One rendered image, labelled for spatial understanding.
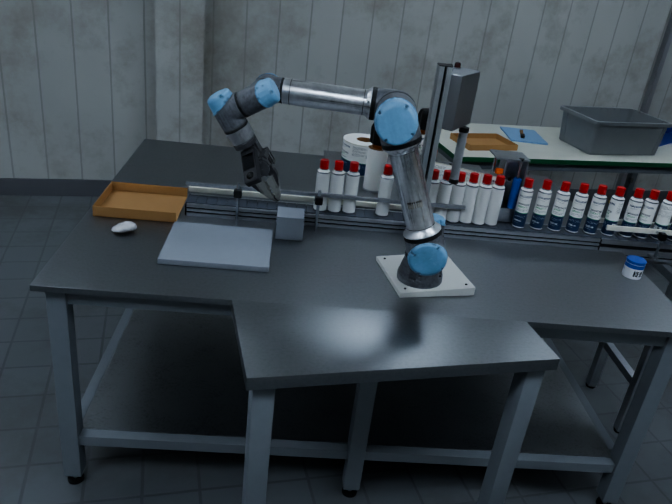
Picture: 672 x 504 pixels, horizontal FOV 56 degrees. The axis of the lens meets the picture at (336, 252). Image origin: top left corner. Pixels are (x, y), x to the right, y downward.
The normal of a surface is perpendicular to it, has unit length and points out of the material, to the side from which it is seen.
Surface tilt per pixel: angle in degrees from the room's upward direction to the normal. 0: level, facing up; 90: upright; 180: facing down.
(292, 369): 0
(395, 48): 90
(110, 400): 0
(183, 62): 90
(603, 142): 95
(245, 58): 90
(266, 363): 0
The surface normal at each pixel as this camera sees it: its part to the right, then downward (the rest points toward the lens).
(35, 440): 0.11, -0.89
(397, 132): -0.12, 0.32
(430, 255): -0.06, 0.55
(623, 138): 0.29, 0.53
